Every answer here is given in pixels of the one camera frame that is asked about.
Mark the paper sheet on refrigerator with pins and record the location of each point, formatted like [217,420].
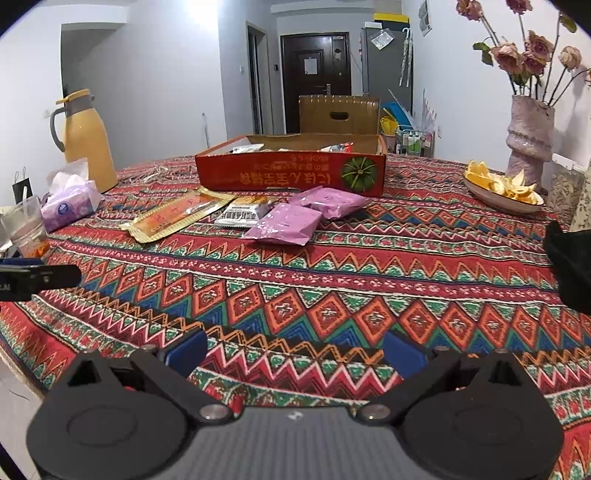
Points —
[382,40]

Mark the beige patterned fabric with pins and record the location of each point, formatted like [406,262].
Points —
[575,198]

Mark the brown cardboard carton on floor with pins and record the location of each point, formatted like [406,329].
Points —
[339,115]

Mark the dried rose bouquet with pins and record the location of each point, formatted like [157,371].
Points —
[512,55]

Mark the red cardboard box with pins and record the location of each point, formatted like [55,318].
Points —
[295,170]

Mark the clear plastic cup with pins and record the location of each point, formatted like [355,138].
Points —
[25,230]

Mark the orange gold snack packet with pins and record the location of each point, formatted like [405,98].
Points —
[178,214]

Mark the purple tissue pack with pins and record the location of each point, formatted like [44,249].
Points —
[69,203]

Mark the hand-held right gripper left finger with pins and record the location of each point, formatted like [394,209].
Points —
[185,353]

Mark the black object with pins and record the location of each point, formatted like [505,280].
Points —
[570,263]

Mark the dark brown door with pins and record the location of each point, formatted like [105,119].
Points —
[316,92]

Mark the white mop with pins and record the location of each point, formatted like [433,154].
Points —
[204,131]

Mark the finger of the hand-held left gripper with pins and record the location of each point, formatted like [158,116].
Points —
[57,277]

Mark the wall poster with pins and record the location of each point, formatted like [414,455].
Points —
[425,18]

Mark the cluttered storage rack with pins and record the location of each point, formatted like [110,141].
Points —
[411,134]

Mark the purple snack packet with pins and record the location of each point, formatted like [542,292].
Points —
[284,224]
[330,203]

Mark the yellow thermos jug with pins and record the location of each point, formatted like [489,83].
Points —
[87,143]

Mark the silver orange snack packet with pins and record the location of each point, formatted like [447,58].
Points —
[244,213]

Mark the bowl of orange peels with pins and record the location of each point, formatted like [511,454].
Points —
[503,189]

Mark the white flat board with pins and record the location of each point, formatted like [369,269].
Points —
[568,162]

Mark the red white snack packet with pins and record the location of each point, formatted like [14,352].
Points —
[339,147]

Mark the yellow box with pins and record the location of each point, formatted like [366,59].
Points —
[391,20]

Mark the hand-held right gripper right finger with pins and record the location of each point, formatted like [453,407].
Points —
[402,355]

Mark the grey refrigerator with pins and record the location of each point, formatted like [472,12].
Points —
[385,78]

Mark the pink textured vase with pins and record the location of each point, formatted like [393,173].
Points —
[528,134]

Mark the hanging folded umbrella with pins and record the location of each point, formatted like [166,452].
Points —
[406,55]

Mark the paper notice on door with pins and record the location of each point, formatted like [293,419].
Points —
[310,65]

